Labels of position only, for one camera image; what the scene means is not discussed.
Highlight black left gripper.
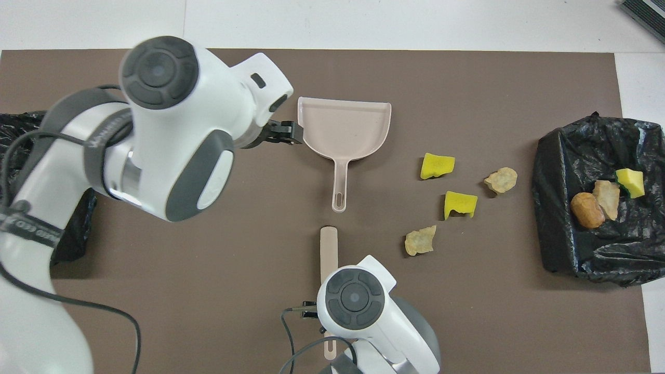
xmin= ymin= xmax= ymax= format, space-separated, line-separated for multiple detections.
xmin=243 ymin=121 xmax=303 ymax=149

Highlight beige plastic dustpan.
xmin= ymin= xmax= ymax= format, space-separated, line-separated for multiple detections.
xmin=297 ymin=96 xmax=392 ymax=213

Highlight beige brush black bristles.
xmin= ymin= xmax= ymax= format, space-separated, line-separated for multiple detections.
xmin=320 ymin=225 xmax=339 ymax=360

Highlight beige scrap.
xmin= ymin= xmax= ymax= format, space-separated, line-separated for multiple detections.
xmin=405 ymin=225 xmax=437 ymax=257
xmin=484 ymin=167 xmax=518 ymax=195

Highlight yellow sponge piece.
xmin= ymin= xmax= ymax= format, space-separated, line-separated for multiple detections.
xmin=420 ymin=152 xmax=456 ymax=181
xmin=444 ymin=191 xmax=478 ymax=220

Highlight brown bread roll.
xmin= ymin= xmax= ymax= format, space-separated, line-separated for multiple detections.
xmin=570 ymin=192 xmax=606 ymax=230

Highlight yellow sponge green backing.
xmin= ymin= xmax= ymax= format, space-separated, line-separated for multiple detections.
xmin=616 ymin=168 xmax=646 ymax=199

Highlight black bag lined bin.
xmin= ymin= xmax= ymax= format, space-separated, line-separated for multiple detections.
xmin=531 ymin=111 xmax=665 ymax=287
xmin=0 ymin=110 xmax=97 ymax=264

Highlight brown table mat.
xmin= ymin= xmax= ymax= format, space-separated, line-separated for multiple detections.
xmin=0 ymin=49 xmax=651 ymax=374

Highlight grey ribbed panel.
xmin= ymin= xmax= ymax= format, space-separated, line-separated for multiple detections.
xmin=621 ymin=0 xmax=665 ymax=45

